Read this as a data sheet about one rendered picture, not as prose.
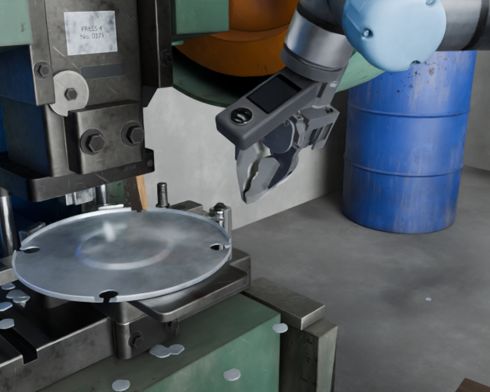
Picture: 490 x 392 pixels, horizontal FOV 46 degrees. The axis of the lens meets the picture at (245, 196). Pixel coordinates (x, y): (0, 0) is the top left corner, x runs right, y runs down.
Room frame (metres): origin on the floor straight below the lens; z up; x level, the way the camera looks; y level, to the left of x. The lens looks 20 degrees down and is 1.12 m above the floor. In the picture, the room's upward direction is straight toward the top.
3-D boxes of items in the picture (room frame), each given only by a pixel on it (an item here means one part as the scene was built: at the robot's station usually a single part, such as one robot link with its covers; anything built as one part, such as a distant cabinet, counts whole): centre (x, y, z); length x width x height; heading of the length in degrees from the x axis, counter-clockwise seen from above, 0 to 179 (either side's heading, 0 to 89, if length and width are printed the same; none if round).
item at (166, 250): (0.73, 0.16, 0.78); 0.29 x 0.29 x 0.01
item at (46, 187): (0.82, 0.26, 0.86); 0.20 x 0.16 x 0.05; 135
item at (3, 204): (0.80, 0.35, 0.81); 0.02 x 0.02 x 0.14
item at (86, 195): (0.81, 0.25, 0.84); 0.05 x 0.03 x 0.04; 135
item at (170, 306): (0.69, 0.13, 0.72); 0.25 x 0.14 x 0.14; 45
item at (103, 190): (0.92, 0.24, 0.81); 0.02 x 0.02 x 0.14
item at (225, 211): (0.85, 0.04, 0.75); 0.03 x 0.03 x 0.10; 45
